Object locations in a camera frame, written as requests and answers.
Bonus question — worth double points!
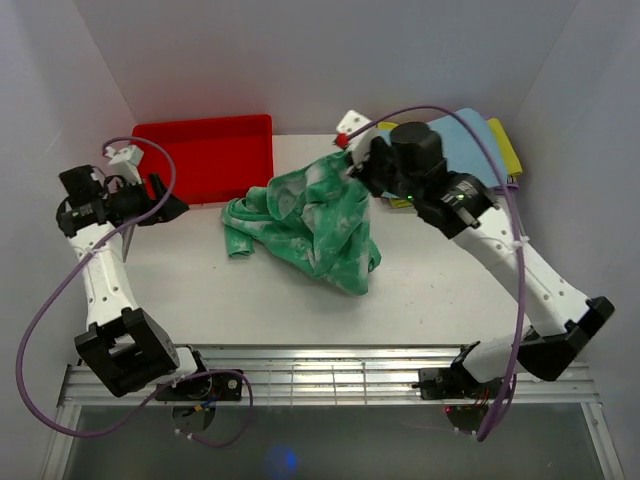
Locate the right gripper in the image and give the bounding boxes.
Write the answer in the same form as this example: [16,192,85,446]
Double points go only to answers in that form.
[341,138,418,207]

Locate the green tie-dye trousers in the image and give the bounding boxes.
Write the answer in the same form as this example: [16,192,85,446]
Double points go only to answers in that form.
[221,153,382,295]

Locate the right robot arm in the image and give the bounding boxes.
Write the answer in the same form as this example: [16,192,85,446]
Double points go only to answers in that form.
[345,122,615,397]

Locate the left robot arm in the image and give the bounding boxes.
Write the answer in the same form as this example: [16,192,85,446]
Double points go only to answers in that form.
[56,165,212,400]

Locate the red plastic bin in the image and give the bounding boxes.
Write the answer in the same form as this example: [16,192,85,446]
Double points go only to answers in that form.
[132,114,274,205]

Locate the yellow folded cloth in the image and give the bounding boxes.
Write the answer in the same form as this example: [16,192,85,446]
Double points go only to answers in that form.
[377,117,524,210]

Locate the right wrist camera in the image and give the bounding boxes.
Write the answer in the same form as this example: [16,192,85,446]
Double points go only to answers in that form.
[334,110,380,168]

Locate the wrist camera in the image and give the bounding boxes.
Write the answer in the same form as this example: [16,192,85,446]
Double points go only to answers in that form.
[334,110,380,168]
[105,145,144,179]

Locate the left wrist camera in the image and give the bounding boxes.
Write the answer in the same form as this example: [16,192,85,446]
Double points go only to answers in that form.
[105,145,144,179]

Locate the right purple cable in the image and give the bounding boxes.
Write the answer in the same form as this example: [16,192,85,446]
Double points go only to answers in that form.
[344,104,527,443]

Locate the purple cable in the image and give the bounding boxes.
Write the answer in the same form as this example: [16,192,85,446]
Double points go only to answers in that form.
[344,104,527,443]
[14,137,255,449]

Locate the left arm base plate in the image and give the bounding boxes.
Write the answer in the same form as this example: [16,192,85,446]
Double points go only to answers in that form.
[155,369,243,403]

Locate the aluminium rail frame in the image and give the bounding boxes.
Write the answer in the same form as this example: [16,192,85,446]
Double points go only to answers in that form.
[43,347,623,479]

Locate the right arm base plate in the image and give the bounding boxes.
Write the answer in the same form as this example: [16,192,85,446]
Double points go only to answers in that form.
[412,368,503,401]

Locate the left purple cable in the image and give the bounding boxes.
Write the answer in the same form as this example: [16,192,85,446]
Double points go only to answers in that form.
[14,137,255,449]

